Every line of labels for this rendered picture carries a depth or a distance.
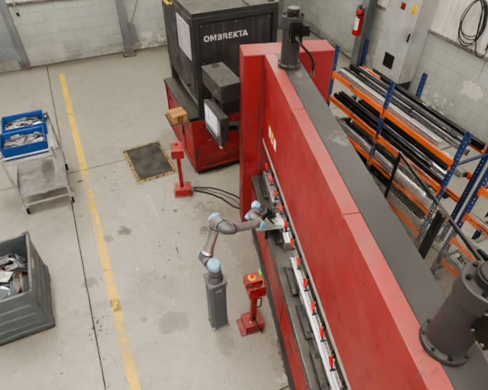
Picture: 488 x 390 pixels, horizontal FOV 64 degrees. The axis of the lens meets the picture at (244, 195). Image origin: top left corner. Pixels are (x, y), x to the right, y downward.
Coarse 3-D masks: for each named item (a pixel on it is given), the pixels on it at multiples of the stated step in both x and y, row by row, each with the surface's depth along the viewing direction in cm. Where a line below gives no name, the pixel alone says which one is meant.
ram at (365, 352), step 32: (288, 128) 304; (288, 160) 315; (288, 192) 327; (320, 192) 245; (320, 224) 252; (320, 256) 259; (320, 288) 267; (352, 288) 208; (352, 320) 213; (352, 352) 219; (384, 352) 179; (352, 384) 224; (384, 384) 182
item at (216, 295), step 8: (224, 280) 356; (208, 288) 350; (216, 288) 354; (224, 288) 359; (208, 296) 370; (216, 296) 363; (224, 296) 369; (208, 304) 384; (216, 304) 372; (224, 304) 378; (208, 312) 396; (216, 312) 381; (224, 312) 387; (216, 320) 392; (224, 320) 399; (216, 328) 402
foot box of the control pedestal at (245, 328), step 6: (258, 312) 405; (240, 318) 412; (246, 318) 400; (258, 318) 400; (240, 324) 407; (246, 324) 395; (252, 324) 395; (258, 324) 395; (240, 330) 402; (246, 330) 395; (252, 330) 399; (258, 330) 402
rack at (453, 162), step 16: (336, 48) 504; (336, 64) 517; (352, 96) 549; (368, 96) 547; (416, 96) 467; (352, 112) 519; (384, 112) 454; (368, 128) 490; (352, 144) 529; (384, 144) 470; (448, 144) 406; (464, 144) 367; (368, 160) 507; (448, 160) 389; (464, 160) 391; (480, 160) 409; (448, 176) 395; (432, 192) 456; (448, 192) 460; (464, 192) 440; (432, 208) 427
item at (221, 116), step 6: (210, 102) 425; (210, 108) 419; (216, 108) 421; (204, 114) 442; (216, 114) 408; (222, 114) 413; (222, 120) 403; (228, 120) 410; (222, 126) 408; (228, 126) 415; (222, 132) 413; (228, 132) 421; (216, 138) 430; (222, 138) 418; (228, 138) 425; (222, 144) 423
